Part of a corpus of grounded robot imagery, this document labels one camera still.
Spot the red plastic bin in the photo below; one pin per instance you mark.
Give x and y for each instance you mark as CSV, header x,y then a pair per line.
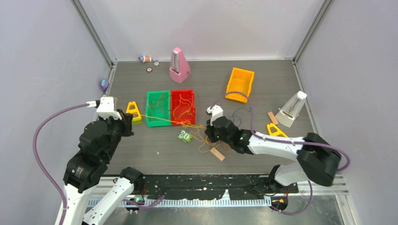
x,y
183,109

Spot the purple round toy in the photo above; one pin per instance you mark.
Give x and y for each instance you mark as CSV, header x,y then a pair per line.
x,y
104,84

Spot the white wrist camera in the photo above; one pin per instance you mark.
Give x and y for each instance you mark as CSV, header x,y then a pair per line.
x,y
106,107
215,112

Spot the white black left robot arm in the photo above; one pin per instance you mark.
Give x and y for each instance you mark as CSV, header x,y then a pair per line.
x,y
97,145

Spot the wooden block near metronome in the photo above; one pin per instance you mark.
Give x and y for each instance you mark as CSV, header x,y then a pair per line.
x,y
273,118

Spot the pink metronome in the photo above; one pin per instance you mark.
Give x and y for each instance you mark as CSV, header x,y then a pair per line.
x,y
179,69

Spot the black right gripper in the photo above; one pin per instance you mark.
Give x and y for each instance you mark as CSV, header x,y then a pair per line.
x,y
210,132

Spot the green owl toy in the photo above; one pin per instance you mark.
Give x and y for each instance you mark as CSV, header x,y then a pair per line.
x,y
184,136

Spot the white metronome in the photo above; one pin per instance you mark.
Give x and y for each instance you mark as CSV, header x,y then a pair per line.
x,y
290,111

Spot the small clown figurine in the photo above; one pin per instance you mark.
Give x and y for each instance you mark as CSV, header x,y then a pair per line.
x,y
144,59

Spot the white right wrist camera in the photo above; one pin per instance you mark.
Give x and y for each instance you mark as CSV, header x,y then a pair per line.
x,y
215,112

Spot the green plastic bin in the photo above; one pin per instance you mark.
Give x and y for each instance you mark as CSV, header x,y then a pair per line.
x,y
157,111

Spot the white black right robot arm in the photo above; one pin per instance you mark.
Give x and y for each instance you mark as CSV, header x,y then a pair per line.
x,y
313,158

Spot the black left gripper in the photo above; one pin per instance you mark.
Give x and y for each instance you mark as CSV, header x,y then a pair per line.
x,y
126,120

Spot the orange plastic bin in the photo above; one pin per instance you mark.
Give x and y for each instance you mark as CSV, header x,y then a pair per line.
x,y
241,80

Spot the yellow triangle stand right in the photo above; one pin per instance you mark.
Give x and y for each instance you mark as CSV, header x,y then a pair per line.
x,y
273,130

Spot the yellow triangle stand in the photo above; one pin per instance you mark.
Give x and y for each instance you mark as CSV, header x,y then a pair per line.
x,y
273,130
133,109

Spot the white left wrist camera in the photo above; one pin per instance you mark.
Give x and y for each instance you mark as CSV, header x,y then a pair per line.
x,y
106,107

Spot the yellow triangle stand left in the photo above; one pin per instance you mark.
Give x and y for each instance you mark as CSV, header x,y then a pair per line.
x,y
133,109

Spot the wooden block near front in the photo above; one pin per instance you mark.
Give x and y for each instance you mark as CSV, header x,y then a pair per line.
x,y
217,154

